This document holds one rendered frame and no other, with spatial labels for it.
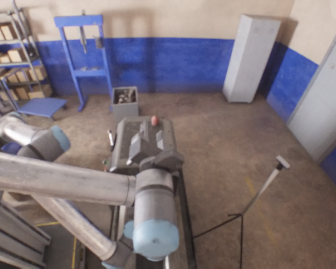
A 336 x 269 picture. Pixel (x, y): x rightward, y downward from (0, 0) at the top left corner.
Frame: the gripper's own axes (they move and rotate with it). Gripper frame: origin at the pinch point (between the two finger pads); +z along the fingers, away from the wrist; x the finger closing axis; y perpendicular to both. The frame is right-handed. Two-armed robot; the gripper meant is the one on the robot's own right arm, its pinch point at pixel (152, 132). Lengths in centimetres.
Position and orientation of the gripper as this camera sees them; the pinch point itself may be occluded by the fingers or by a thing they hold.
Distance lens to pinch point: 58.0
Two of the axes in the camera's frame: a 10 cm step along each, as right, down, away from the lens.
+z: -0.6, -6.8, 7.3
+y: -6.7, 5.7, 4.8
